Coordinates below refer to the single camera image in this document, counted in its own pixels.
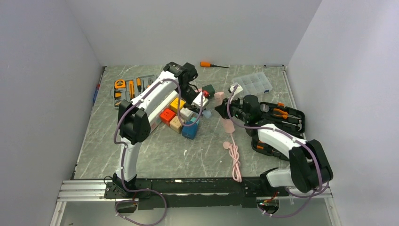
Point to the white power strip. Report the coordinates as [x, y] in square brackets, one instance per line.
[154, 117]

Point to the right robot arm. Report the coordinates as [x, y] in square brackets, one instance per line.
[272, 126]

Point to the dark green cube socket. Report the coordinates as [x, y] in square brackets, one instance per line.
[209, 91]

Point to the grey tool tray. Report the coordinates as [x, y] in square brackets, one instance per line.
[127, 89]

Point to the teal plug adapter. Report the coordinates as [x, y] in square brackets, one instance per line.
[195, 120]

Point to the red cube socket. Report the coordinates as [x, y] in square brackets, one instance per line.
[167, 116]

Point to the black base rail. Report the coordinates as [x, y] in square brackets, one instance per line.
[196, 192]

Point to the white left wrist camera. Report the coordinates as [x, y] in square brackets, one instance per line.
[201, 100]

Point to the beige cube socket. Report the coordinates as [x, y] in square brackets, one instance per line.
[176, 125]

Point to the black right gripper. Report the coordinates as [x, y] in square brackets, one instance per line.
[223, 109]

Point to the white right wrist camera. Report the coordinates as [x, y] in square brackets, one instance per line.
[235, 89]

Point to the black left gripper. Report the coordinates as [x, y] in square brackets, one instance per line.
[193, 108]

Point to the clear plastic organizer box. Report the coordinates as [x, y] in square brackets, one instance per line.
[253, 84]

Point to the white cube socket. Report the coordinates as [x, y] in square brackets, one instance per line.
[186, 114]

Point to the orange handled screwdriver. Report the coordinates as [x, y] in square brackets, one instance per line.
[208, 65]

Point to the steel claw hammer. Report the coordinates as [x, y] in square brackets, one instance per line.
[294, 126]

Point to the blue cube socket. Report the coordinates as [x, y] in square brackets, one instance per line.
[190, 131]

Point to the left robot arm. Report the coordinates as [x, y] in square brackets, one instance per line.
[134, 125]

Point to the orange handled pliers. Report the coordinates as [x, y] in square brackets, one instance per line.
[278, 113]

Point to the yellow cube socket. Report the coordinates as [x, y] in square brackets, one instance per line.
[177, 104]

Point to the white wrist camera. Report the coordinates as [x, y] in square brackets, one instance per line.
[235, 89]
[201, 100]

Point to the black plastic tool case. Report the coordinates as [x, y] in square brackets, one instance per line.
[266, 149]

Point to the light blue round plug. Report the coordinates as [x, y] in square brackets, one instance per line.
[207, 114]

